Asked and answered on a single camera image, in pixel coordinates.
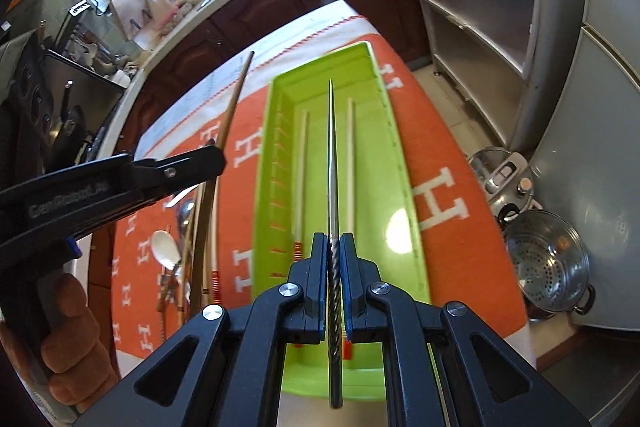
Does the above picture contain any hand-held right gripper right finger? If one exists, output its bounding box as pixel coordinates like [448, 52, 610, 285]
[341, 232, 592, 427]

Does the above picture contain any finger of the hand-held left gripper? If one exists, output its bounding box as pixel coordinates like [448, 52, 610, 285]
[124, 145, 227, 188]

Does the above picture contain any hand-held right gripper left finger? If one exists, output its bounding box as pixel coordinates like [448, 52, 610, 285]
[75, 232, 329, 427]

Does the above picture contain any large metal spoon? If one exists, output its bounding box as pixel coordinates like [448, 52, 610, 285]
[172, 198, 197, 313]

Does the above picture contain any brown wooden chopstick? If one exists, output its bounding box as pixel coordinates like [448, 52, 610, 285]
[190, 51, 256, 308]

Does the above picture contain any white ceramic spoon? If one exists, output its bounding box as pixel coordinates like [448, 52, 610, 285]
[151, 230, 183, 288]

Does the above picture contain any twisted metal chopstick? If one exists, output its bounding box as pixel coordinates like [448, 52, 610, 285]
[327, 78, 346, 409]

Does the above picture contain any green plastic tray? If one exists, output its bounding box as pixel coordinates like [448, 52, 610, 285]
[251, 41, 432, 410]

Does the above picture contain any person's left hand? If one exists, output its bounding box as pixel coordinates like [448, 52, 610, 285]
[10, 273, 122, 412]

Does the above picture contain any black frying pan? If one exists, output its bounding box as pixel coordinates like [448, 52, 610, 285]
[47, 79, 87, 158]

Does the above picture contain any orange printed tablecloth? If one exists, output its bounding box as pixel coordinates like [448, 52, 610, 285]
[107, 0, 532, 390]

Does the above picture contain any white cutting board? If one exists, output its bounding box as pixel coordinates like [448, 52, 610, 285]
[110, 0, 153, 42]

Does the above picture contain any silver pressure cooker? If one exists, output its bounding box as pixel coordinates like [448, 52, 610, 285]
[467, 146, 536, 225]

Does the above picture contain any steel steamer pot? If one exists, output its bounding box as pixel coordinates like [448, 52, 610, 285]
[500, 208, 597, 322]

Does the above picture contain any white shelf cabinet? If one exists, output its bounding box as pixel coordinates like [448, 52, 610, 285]
[400, 0, 588, 150]

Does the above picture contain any grey refrigerator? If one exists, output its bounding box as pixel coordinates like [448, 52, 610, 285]
[527, 0, 640, 423]

